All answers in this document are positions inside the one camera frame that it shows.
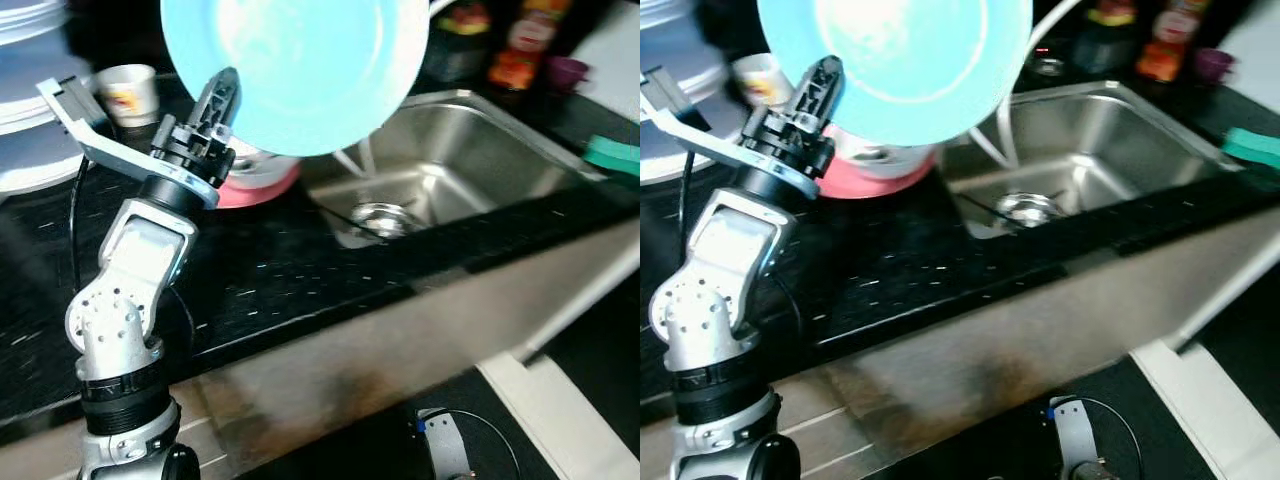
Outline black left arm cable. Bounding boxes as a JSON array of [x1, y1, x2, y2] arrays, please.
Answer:
[[677, 148, 699, 241], [68, 155, 93, 296]]

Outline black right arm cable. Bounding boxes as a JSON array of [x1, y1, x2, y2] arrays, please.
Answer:
[[1075, 396, 1147, 480], [440, 407, 523, 480]]

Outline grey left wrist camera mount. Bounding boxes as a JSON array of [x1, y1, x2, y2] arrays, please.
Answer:
[[38, 77, 222, 211], [640, 65, 827, 201]]

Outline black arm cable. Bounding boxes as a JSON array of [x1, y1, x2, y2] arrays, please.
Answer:
[[677, 148, 699, 241], [68, 155, 93, 296], [440, 407, 523, 480], [1075, 396, 1147, 480]]

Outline small purple cup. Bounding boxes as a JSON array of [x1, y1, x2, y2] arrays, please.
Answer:
[[1192, 46, 1237, 87], [545, 56, 591, 97]]

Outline stainless steel sink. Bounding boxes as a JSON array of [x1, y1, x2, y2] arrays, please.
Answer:
[[300, 89, 607, 251], [940, 80, 1253, 241]]

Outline pink bowl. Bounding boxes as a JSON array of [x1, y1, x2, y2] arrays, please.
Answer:
[[820, 140, 942, 200], [214, 152, 302, 210]]

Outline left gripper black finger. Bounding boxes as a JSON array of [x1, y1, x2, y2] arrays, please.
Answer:
[[195, 67, 242, 135], [790, 55, 846, 125]]

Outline green sponge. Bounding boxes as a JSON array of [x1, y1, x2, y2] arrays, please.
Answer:
[[1221, 126, 1280, 172], [582, 134, 641, 180]]

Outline dark jar with red label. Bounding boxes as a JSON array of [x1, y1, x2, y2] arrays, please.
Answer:
[[1074, 0, 1142, 73], [428, 0, 492, 83]]

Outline metal sink drain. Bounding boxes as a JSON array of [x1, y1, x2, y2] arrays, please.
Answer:
[[994, 191, 1062, 230], [349, 200, 413, 240]]

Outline white cabinet door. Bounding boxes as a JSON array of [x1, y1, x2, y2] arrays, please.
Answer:
[[1130, 338, 1280, 480], [478, 350, 641, 480]]

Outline red label sauce bottle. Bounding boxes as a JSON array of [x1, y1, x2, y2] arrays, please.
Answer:
[[487, 0, 572, 92], [1134, 0, 1212, 84]]

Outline light blue plate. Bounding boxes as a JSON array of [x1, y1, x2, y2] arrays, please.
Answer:
[[757, 0, 1034, 148], [160, 0, 431, 158]]

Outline white printed paper cup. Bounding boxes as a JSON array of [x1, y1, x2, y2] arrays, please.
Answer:
[[94, 64, 160, 129], [730, 52, 793, 110]]

